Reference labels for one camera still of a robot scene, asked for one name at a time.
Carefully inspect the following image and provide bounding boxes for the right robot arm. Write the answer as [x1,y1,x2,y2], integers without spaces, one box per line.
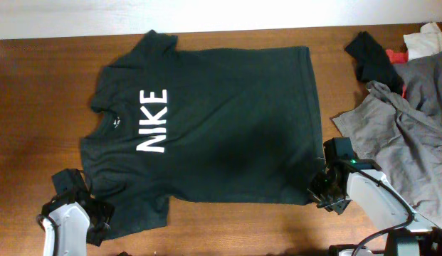
[308,159,442,255]

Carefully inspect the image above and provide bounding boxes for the black garment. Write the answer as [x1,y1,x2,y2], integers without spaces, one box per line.
[344,31,404,95]

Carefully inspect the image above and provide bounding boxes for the grey garment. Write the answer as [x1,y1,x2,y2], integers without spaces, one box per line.
[333,52,442,228]

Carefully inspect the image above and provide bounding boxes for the white garment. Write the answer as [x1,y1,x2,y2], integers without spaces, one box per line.
[403,22,442,60]

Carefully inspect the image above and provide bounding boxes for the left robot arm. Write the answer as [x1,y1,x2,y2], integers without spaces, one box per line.
[36,198,115,256]

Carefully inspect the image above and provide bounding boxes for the black Nike t-shirt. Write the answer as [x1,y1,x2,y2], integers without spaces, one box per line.
[80,31,323,240]

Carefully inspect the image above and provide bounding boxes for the red garment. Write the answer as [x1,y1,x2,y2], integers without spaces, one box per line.
[385,49,409,98]

